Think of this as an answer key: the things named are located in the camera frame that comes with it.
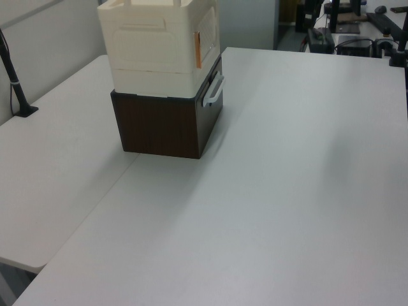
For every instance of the black camera stand pole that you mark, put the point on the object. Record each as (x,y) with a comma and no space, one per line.
(14,83)

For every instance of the black device with green label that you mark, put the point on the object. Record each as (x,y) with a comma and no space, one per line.
(320,41)

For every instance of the black computer mouse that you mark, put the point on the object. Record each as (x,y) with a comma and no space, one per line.
(381,9)

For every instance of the black computer tower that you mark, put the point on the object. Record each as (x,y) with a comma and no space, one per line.
(303,19)

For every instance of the cream cabinet door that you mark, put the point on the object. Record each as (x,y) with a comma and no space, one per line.
(209,32)

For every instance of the black clamp mount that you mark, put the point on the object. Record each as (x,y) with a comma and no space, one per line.
(396,57)

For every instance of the black monitor stand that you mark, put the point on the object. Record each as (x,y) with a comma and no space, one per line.
(342,27)

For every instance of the black electronics box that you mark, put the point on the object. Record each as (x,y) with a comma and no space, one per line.
(352,48)

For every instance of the black keyboard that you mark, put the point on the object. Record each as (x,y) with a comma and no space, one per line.
(382,22)

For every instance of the cream plastic cabinet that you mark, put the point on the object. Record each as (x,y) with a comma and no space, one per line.
(143,48)

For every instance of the dark brown wooden drawer box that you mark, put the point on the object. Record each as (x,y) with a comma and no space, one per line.
(159,127)

